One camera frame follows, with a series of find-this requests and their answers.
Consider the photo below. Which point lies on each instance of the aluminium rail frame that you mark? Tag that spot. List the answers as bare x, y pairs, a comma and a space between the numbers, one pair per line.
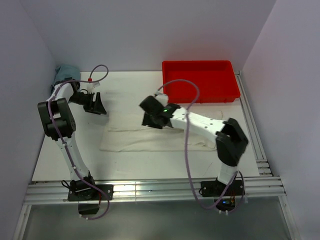
152, 196

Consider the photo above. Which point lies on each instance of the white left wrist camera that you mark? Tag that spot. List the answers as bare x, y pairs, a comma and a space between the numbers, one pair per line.
91, 85

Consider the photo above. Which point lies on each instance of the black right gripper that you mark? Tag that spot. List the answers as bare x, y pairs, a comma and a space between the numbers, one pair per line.
147, 120

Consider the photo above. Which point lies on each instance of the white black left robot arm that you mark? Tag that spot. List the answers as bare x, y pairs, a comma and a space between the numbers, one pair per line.
59, 124

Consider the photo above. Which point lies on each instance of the teal folded cloth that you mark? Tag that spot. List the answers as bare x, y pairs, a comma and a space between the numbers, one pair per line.
65, 72

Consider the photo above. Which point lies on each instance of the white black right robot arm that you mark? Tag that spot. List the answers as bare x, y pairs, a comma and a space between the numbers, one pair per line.
231, 141

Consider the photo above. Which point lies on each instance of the red plastic bin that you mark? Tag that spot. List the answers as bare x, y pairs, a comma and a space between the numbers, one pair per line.
214, 78

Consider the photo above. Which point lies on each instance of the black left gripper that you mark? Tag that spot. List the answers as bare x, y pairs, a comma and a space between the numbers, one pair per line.
96, 107

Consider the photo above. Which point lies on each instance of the white t shirt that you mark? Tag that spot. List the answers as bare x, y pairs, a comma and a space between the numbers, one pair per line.
124, 132

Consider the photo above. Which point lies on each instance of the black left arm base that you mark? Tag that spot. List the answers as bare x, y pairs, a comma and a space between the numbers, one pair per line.
89, 199

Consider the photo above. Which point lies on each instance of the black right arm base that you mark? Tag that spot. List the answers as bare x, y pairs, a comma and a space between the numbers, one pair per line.
213, 188

